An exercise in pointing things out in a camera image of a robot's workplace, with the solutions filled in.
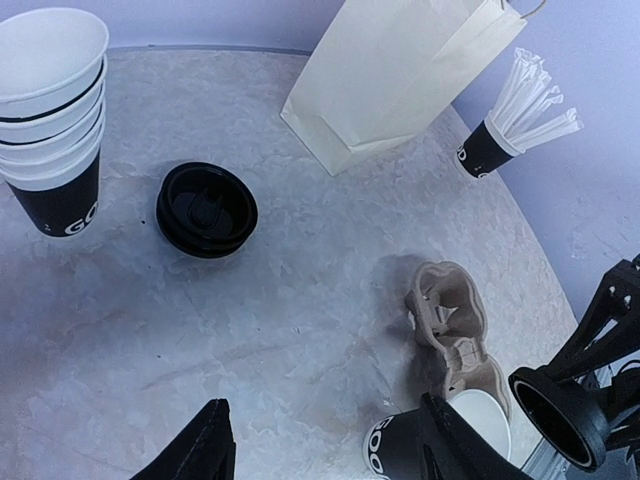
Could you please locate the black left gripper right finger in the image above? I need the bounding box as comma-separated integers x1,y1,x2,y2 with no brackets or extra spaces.
419,393,520,480

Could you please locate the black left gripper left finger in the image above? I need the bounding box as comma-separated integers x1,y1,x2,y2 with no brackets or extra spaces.
133,399,236,480

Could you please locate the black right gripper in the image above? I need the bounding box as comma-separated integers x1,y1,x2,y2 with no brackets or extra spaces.
544,258,639,450

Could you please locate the black paper coffee cup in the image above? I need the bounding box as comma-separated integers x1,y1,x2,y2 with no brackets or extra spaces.
363,389,519,479

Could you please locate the brown pulp cup carrier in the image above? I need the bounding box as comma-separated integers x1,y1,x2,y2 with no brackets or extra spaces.
404,261,512,419

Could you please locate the stack of black lids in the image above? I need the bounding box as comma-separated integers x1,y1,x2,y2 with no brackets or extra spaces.
156,162,259,259

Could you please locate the black cup lid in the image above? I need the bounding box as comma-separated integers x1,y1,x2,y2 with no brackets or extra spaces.
508,367,610,473

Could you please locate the black cup holding straws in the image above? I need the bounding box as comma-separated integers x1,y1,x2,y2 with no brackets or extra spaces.
454,117,520,179

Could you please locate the wrapped white straws bundle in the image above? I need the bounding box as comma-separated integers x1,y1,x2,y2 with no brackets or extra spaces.
484,48,584,157

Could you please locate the cream paper bag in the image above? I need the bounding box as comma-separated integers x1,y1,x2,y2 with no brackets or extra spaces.
281,0,544,176

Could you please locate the stack of paper cups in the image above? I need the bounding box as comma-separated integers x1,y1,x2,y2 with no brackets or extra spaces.
1,7,109,238

